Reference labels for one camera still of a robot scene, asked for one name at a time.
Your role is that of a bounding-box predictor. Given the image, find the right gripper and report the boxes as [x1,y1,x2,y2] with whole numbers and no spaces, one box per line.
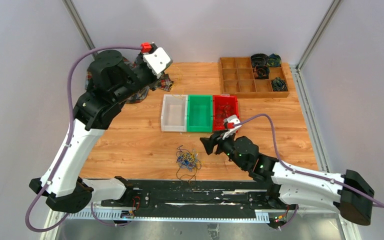
[200,128,247,171]

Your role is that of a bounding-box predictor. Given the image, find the cable bundle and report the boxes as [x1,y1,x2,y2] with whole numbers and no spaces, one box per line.
[175,145,203,184]

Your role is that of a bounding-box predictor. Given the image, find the brown cable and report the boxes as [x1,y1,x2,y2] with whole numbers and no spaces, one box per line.
[215,101,238,122]

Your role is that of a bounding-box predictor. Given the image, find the yellow cable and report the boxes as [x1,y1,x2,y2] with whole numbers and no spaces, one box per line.
[168,64,186,100]

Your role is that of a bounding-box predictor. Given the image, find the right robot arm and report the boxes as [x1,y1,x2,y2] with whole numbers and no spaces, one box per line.
[200,132,375,226]

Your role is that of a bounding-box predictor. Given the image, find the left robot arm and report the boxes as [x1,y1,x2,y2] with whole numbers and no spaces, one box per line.
[29,47,173,214]

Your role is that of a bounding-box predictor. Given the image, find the plaid cloth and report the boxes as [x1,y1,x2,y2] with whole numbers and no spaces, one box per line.
[85,56,174,105]

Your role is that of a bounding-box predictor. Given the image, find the green plastic bin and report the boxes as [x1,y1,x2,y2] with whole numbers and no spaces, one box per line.
[186,94,213,133]

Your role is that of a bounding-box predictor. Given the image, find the red plastic bin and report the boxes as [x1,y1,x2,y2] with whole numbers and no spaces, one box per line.
[212,95,240,132]

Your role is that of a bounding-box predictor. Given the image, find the white plastic bin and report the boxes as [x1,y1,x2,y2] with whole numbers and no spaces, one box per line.
[160,94,188,132]

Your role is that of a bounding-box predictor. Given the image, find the wooden compartment tray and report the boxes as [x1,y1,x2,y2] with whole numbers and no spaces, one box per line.
[218,56,292,99]

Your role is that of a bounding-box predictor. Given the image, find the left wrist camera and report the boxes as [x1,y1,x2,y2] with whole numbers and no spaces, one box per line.
[143,47,173,79]

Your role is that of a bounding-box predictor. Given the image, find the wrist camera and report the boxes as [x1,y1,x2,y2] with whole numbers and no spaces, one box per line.
[222,114,241,140]
[143,47,173,79]

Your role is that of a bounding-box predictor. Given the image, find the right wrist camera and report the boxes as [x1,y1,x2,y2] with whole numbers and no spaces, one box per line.
[222,114,241,140]

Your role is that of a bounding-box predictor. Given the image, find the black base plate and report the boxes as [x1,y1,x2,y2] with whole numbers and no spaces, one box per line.
[99,179,296,220]

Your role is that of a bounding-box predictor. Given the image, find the dark coiled cable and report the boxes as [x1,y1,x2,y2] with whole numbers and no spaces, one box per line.
[253,65,271,80]

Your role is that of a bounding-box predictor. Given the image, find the black coiled cable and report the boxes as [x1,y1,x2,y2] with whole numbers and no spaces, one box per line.
[250,53,270,68]

